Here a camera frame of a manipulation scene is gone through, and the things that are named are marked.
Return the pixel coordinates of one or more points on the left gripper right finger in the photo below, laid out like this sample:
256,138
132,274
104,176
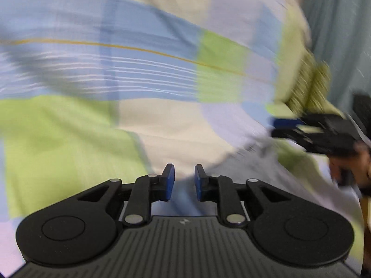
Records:
222,191

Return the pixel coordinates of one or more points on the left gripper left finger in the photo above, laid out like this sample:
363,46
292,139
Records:
143,192

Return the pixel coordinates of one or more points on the grey knit trousers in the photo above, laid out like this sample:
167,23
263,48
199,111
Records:
278,163

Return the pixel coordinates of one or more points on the person's right hand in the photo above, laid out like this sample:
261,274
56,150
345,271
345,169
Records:
358,164

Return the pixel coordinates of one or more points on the green striped cushion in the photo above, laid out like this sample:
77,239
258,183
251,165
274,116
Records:
319,89
300,92

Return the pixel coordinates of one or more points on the green sofa cover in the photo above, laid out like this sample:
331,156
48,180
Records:
295,40

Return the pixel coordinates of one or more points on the plaid patchwork bedsheet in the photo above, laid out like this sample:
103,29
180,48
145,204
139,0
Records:
99,89

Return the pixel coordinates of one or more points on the teal curtain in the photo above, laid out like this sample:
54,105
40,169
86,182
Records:
340,34

